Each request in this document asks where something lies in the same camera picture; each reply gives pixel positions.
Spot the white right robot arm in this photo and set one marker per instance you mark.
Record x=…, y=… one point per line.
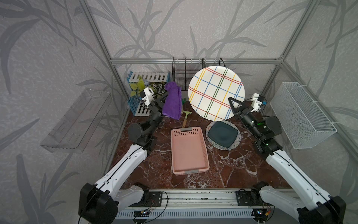
x=314, y=205

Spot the purple cloth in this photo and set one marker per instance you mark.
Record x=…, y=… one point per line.
x=173, y=104

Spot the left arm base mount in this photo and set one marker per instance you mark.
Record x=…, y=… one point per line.
x=149, y=198

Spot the pink perforated plastic basket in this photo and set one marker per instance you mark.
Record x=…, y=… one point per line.
x=189, y=152

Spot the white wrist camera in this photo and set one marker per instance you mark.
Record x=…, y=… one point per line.
x=147, y=96
x=258, y=103

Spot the clear acrylic wall shelf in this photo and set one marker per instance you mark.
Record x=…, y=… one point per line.
x=74, y=130

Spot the blue white slatted crate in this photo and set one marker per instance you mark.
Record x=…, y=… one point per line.
x=136, y=106

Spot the potted plant in yellow pot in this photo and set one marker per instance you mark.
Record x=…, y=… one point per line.
x=138, y=87

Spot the aluminium frame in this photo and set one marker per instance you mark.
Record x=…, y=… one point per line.
x=261, y=41

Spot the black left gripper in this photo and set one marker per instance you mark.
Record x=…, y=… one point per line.
x=157, y=106

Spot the plaid striped white plate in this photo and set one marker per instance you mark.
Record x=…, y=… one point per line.
x=209, y=91

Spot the colourful squiggle round plate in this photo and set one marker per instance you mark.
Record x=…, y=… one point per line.
x=234, y=145

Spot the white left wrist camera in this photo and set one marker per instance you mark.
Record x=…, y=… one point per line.
x=147, y=96

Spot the green toy hoe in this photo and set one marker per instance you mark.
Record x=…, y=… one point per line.
x=185, y=119

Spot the black wire wall rack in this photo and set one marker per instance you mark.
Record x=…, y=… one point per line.
x=184, y=69

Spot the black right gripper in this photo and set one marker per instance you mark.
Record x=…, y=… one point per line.
x=241, y=112

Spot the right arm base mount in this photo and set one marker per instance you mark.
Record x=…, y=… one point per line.
x=252, y=196

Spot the dark green square plate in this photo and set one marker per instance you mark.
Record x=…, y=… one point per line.
x=223, y=134

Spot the white mesh wall basket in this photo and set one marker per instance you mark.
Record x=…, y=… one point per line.
x=303, y=121

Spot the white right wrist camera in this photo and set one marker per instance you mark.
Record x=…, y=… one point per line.
x=258, y=103

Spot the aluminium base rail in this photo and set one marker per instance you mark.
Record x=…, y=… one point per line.
x=211, y=204

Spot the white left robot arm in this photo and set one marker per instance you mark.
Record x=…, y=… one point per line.
x=100, y=203

